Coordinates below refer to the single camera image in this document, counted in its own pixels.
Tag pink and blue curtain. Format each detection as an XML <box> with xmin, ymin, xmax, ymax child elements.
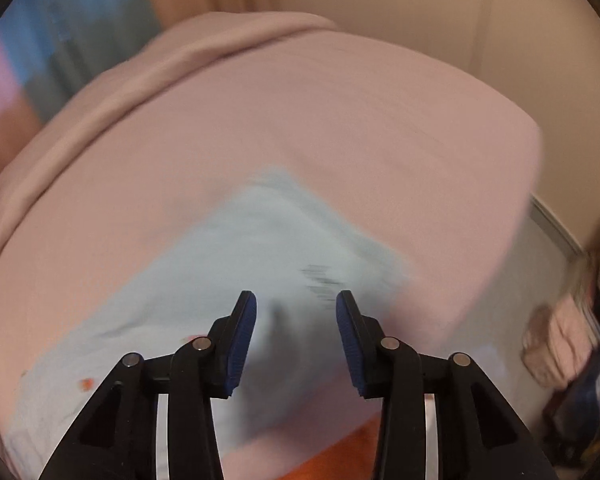
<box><xmin>0</xmin><ymin>0</ymin><xmax>276</xmax><ymax>173</ymax></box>

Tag pink quilt blanket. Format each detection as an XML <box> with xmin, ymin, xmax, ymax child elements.
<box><xmin>0</xmin><ymin>8</ymin><xmax>339</xmax><ymax>281</ymax></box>

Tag light blue denim pants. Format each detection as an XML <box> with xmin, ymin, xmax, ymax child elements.
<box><xmin>4</xmin><ymin>167</ymin><xmax>412</xmax><ymax>478</ymax></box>

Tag orange floor rug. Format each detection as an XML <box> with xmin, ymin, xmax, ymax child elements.
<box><xmin>283</xmin><ymin>415</ymin><xmax>380</xmax><ymax>480</ymax></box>

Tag clutter pile by wall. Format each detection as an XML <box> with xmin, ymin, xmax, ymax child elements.
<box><xmin>521</xmin><ymin>232</ymin><xmax>600</xmax><ymax>469</ymax></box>

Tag pink bed mattress sheet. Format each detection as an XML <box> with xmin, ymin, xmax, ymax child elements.
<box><xmin>0</xmin><ymin>30</ymin><xmax>541</xmax><ymax>479</ymax></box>

